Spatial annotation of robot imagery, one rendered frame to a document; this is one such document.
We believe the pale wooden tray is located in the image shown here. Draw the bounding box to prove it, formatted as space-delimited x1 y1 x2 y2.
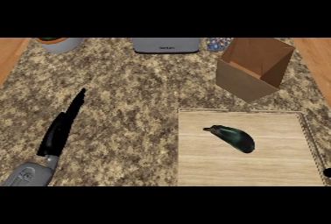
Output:
176 108 327 187

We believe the dark green eggplant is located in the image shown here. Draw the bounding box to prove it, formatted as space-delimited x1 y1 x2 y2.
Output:
201 124 256 154

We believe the brown cardboard box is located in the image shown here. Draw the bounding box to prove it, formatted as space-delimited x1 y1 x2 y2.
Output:
215 38 297 104

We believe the blue patterned container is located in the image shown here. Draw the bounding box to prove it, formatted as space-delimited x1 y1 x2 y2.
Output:
204 38 234 53

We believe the grey flat appliance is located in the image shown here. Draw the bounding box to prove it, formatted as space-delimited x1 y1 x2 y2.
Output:
130 38 203 55

